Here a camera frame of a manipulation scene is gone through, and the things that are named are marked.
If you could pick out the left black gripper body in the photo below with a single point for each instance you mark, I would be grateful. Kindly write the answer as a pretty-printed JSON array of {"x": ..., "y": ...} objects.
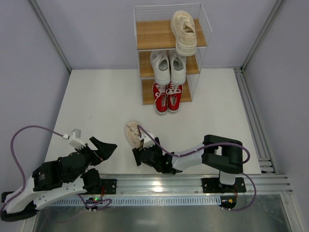
[{"x": 91, "y": 153}]

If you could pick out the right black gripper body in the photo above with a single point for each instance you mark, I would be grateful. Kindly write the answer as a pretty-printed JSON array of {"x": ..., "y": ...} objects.
[{"x": 136, "y": 156}]

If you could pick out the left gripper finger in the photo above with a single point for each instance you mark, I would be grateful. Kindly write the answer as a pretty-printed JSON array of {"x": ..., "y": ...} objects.
[
  {"x": 97, "y": 143},
  {"x": 105, "y": 150}
]

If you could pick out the beige sneaker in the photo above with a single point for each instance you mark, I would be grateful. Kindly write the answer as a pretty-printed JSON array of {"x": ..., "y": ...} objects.
[
  {"x": 183, "y": 29},
  {"x": 134, "y": 132}
]

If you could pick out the red canvas sneaker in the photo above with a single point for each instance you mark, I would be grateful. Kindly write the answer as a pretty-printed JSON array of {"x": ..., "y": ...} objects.
[
  {"x": 174, "y": 94},
  {"x": 160, "y": 98}
]

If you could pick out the white sneaker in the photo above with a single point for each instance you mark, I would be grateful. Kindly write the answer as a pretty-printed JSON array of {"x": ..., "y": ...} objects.
[
  {"x": 177, "y": 67},
  {"x": 160, "y": 64}
]

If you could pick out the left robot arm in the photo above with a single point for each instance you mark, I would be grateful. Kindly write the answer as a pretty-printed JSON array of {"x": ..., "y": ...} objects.
[{"x": 58, "y": 179}]

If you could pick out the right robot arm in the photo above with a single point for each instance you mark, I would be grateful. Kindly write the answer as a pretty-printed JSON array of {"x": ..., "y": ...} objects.
[{"x": 222, "y": 154}]

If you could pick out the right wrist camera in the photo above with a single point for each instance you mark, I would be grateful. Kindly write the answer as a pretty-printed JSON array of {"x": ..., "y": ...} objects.
[{"x": 146, "y": 141}]

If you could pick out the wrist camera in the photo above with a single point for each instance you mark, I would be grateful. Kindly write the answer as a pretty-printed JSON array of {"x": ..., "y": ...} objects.
[
  {"x": 146, "y": 141},
  {"x": 76, "y": 137}
]

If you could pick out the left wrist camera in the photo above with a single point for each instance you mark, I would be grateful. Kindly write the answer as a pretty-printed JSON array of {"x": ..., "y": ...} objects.
[{"x": 76, "y": 137}]

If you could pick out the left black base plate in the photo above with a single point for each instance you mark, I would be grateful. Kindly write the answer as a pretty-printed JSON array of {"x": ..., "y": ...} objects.
[{"x": 108, "y": 186}]

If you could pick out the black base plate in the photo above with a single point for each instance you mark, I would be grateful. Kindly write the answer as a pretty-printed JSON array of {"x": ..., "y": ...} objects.
[
  {"x": 108, "y": 186},
  {"x": 213, "y": 185}
]

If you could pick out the white slotted cable duct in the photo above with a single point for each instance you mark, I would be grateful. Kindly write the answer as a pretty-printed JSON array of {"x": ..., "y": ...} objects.
[{"x": 164, "y": 200}]

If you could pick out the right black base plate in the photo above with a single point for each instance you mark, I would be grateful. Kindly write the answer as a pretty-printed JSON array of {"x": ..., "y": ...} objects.
[{"x": 213, "y": 185}]

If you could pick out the right aluminium frame rail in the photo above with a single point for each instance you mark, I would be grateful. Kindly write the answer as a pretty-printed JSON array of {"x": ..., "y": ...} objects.
[{"x": 259, "y": 140}]

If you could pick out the white wire shoe shelf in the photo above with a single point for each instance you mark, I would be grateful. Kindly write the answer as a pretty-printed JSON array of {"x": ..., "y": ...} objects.
[{"x": 153, "y": 33}]

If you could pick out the aluminium mounting rail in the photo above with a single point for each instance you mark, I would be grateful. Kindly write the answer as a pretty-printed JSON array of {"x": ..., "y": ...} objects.
[{"x": 191, "y": 184}]

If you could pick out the left corner aluminium post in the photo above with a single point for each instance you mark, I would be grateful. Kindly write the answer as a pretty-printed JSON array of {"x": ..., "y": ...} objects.
[{"x": 46, "y": 27}]

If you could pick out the corner aluminium post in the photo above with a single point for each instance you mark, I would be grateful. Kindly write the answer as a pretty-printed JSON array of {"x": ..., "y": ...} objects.
[
  {"x": 270, "y": 19},
  {"x": 46, "y": 27}
]

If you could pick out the right corner aluminium post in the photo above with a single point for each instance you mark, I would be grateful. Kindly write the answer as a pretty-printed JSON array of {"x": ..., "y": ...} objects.
[{"x": 270, "y": 19}]

